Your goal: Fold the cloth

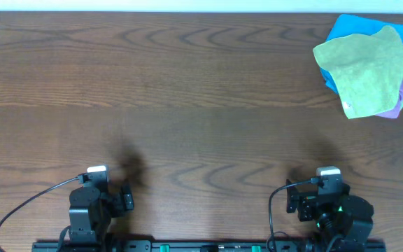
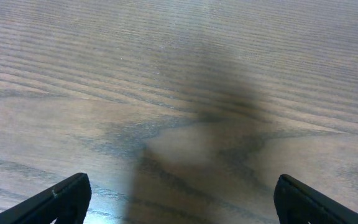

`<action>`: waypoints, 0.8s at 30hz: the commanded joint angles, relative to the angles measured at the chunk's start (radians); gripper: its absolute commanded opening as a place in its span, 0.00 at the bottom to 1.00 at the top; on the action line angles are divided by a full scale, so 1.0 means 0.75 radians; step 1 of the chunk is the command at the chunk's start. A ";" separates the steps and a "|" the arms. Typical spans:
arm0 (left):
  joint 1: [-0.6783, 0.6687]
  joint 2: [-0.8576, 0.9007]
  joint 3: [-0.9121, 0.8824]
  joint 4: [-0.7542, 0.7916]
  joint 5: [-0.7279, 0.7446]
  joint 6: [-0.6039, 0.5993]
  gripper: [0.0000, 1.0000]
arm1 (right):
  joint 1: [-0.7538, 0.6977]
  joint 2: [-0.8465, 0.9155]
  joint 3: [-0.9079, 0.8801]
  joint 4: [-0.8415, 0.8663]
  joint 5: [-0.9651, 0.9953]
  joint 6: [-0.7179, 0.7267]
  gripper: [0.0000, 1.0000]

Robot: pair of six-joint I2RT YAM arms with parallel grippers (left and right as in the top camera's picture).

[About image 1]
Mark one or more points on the light green cloth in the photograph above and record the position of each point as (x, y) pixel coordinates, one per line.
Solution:
(367, 70)

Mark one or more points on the blue cloth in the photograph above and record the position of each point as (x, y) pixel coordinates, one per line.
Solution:
(351, 24)

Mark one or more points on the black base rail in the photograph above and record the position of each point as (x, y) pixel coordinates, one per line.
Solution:
(288, 245)

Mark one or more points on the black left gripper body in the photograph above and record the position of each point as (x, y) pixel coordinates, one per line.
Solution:
(117, 205)

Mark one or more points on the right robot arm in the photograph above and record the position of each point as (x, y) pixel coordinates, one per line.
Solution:
(343, 221)

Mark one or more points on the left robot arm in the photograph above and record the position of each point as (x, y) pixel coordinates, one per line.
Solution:
(92, 207)

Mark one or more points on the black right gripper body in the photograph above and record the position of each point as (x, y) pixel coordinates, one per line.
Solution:
(308, 211)

